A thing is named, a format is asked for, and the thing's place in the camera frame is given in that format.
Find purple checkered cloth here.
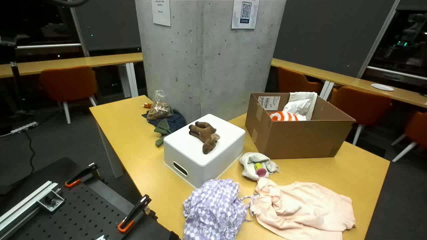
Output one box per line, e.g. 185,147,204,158
182,178,248,240

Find brown moose plush toy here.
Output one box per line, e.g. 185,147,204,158
186,121,221,157

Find dark blue cloth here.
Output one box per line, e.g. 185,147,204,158
141,109,188,135

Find white plastic basket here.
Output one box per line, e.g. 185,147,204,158
162,114,247,190

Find pink cloth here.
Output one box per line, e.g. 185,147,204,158
249,178,357,240

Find white terry towel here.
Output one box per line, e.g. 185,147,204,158
237,151,279,182

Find clear bag of corks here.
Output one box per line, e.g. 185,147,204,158
145,90,173,122

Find yellow dough can pink lid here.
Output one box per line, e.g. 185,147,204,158
253,162,268,179

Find orange white striped item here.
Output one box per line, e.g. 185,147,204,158
268,111,308,123

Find brown cardboard box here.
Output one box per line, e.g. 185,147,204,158
244,91,357,161

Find white plastic bag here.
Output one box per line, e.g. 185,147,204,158
281,91,319,123

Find white QR code sheet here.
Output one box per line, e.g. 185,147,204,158
230,0,260,31

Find white paper sheet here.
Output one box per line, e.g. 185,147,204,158
150,0,172,29

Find wooden desk with plate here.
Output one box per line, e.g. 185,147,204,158
269,58,427,111

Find long wooden desk white legs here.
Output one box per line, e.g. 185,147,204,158
0,53,144,99

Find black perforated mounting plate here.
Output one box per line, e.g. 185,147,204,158
8,182,178,240

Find white plate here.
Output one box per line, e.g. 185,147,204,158
369,82,396,94

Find white power strip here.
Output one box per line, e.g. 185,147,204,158
0,121,40,138

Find dark machine green light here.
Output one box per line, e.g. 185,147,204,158
384,13,427,65

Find black clamp orange handle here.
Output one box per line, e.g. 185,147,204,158
62,162,101,190
116,194,152,235

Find black floor cable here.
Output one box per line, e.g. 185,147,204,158
21,129,37,175

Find aluminium profile rail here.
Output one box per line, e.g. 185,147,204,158
0,179,65,231

